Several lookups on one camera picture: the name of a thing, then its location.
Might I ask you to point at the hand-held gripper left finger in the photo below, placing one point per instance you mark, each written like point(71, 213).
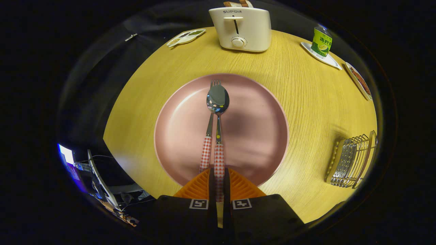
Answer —
point(212, 217)

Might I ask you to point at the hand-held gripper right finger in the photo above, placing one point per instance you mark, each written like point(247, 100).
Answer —
point(227, 217)

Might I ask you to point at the pink plate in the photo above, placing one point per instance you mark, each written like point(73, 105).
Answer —
point(255, 136)

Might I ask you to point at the white divided condiment dish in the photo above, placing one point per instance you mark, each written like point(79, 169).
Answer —
point(185, 37)

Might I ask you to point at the white coaster tray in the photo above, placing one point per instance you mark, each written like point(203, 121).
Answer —
point(330, 60)

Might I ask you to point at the white toaster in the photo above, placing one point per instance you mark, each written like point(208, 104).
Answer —
point(252, 30)

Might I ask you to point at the white plate of food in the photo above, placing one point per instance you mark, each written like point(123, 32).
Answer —
point(359, 81)

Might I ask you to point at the green label drink bottle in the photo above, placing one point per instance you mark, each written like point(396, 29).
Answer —
point(321, 42)

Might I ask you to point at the toasted bread slice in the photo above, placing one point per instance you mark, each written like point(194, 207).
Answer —
point(245, 3)
point(231, 4)

